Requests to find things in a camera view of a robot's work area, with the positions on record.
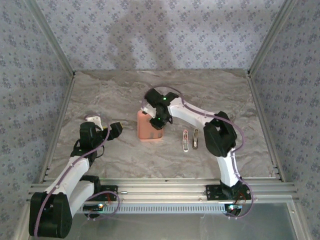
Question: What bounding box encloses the pink mini stapler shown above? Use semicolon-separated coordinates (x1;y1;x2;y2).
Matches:
180;128;190;153

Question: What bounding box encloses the beige and brown mini stapler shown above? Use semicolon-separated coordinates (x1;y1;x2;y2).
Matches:
191;127;200;151

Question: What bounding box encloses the pink plastic tray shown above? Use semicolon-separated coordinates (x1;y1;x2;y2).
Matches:
136;109;165;144

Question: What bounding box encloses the small controller board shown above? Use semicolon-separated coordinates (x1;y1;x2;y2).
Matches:
224;203;243;215
83;203;106;211

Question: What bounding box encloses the grey metal base panel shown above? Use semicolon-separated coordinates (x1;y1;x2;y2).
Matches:
67;202;307;240

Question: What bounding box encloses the narrow aluminium frame rail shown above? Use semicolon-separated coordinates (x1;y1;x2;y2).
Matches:
246;72;286;183
37;72;77;186

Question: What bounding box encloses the wide aluminium frame rail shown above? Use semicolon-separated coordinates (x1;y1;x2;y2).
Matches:
26;177;300;204

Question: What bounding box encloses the slotted grey cable duct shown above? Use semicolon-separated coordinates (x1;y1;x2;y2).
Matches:
76;203;227;215

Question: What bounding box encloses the aluminium frame post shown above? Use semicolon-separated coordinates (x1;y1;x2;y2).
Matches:
246;0;299;76
23;0;77;76

